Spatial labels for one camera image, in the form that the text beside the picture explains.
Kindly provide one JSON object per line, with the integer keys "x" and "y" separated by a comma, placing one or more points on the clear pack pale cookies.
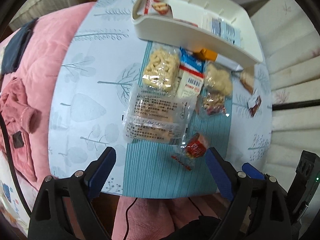
{"x": 217, "y": 78}

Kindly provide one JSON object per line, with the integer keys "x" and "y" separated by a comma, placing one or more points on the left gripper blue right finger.
{"x": 257, "y": 207}

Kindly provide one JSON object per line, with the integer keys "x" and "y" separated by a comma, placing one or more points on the clear pack mixed nuts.
{"x": 211, "y": 104}

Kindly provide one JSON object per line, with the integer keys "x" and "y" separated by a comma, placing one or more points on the blue patterned tablecloth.
{"x": 103, "y": 62}

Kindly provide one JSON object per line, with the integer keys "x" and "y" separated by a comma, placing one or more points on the navy folded garment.
{"x": 15, "y": 48}

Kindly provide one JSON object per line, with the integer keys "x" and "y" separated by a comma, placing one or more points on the red clear dark snack packet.
{"x": 185, "y": 161}

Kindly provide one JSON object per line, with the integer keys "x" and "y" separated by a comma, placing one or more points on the white plastic storage bin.
{"x": 185, "y": 28}

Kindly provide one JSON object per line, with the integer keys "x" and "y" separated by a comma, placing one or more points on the pink quilt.
{"x": 38, "y": 70}

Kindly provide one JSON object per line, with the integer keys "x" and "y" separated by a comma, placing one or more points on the tan soda cracker pack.
{"x": 247, "y": 79}

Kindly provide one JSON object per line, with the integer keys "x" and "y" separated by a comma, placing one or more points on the blue white red snack packet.
{"x": 190, "y": 75}

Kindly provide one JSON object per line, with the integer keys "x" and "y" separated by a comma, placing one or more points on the red white triangular snack bag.
{"x": 155, "y": 7}

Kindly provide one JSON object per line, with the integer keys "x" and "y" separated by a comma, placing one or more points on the white blue snack bag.
{"x": 222, "y": 29}

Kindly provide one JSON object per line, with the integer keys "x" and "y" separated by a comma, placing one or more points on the brown chocolate wafer packet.
{"x": 254, "y": 103}

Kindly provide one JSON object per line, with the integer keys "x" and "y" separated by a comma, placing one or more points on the small red candy packet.
{"x": 196, "y": 146}

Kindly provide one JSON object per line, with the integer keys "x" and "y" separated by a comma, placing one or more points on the clear pack yellow puffed snacks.
{"x": 162, "y": 68}

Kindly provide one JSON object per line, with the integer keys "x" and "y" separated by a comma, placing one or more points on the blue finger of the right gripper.
{"x": 252, "y": 172}

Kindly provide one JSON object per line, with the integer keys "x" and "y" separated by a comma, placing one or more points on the cream floral curtain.
{"x": 290, "y": 43}

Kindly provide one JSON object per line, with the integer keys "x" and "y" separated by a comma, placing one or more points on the orange white snack packet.
{"x": 209, "y": 55}

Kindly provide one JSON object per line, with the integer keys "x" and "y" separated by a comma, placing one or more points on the clear pack of brown cakes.
{"x": 157, "y": 117}

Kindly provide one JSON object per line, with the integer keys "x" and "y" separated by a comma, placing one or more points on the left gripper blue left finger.
{"x": 63, "y": 208}

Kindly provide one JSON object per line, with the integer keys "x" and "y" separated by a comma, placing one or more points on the pink robe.
{"x": 19, "y": 119}

